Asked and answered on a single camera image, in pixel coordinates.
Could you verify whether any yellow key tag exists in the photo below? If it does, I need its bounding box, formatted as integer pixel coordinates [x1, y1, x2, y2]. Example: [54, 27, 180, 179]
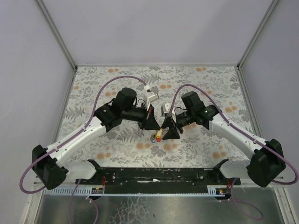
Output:
[156, 129, 163, 139]

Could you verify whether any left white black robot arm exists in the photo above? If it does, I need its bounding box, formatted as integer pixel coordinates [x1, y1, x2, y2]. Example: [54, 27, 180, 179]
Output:
[32, 86, 160, 190]

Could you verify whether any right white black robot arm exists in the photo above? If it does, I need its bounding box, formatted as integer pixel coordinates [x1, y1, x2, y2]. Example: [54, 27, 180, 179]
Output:
[161, 91, 286, 187]

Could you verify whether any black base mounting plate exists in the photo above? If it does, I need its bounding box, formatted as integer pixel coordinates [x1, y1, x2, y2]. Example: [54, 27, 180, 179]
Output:
[75, 160, 241, 199]

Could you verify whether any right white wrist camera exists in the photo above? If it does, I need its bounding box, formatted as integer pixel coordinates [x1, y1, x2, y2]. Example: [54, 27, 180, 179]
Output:
[161, 103, 176, 122]

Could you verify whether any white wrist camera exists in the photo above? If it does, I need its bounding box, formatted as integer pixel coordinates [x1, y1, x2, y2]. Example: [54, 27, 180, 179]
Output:
[143, 85, 159, 110]
[161, 103, 176, 122]

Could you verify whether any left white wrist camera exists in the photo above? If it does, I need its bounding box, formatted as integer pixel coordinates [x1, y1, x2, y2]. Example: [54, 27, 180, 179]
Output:
[143, 85, 159, 110]

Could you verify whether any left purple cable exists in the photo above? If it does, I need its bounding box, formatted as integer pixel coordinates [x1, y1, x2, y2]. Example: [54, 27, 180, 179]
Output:
[19, 76, 148, 194]

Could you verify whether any right aluminium frame post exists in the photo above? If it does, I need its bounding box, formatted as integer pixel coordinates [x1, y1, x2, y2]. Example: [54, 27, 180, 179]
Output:
[237, 0, 281, 70]

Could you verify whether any aluminium frame post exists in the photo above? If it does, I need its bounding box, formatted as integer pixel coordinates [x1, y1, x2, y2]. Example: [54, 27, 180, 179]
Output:
[237, 0, 281, 70]
[34, 0, 78, 70]

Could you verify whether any left aluminium frame post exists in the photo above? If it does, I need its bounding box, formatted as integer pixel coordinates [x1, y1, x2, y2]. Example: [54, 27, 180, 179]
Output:
[34, 0, 78, 70]

